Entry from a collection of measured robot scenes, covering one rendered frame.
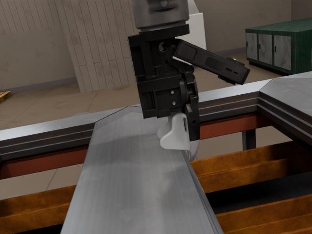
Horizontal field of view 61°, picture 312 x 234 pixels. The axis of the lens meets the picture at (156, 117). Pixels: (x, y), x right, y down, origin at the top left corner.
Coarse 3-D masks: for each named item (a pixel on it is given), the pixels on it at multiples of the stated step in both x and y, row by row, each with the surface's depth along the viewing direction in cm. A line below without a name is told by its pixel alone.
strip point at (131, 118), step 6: (126, 114) 72; (132, 114) 71; (138, 114) 70; (120, 120) 68; (126, 120) 67; (132, 120) 66; (138, 120) 66; (144, 120) 65; (108, 126) 65; (114, 126) 64
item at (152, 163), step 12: (132, 156) 48; (144, 156) 48; (156, 156) 47; (168, 156) 46; (180, 156) 46; (84, 168) 47; (96, 168) 46; (108, 168) 46; (120, 168) 45; (132, 168) 44; (144, 168) 44; (156, 168) 43; (168, 168) 43; (180, 168) 42; (84, 180) 43; (96, 180) 43; (108, 180) 42; (120, 180) 42
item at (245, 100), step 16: (240, 96) 72; (256, 96) 72; (128, 112) 73; (208, 112) 71; (224, 112) 71; (240, 112) 72; (272, 112) 65; (288, 112) 60; (80, 128) 70; (96, 128) 66; (288, 128) 58; (304, 128) 54; (0, 144) 69; (16, 144) 69; (32, 144) 69; (48, 144) 69; (64, 144) 69; (80, 144) 70; (0, 160) 68; (192, 176) 40; (208, 208) 35
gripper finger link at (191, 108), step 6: (192, 90) 38; (192, 96) 37; (192, 102) 36; (186, 108) 37; (192, 108) 37; (186, 114) 38; (192, 114) 37; (198, 114) 37; (192, 120) 37; (198, 120) 37; (192, 126) 38; (198, 126) 38; (192, 132) 39; (198, 132) 39; (192, 138) 40; (198, 138) 40
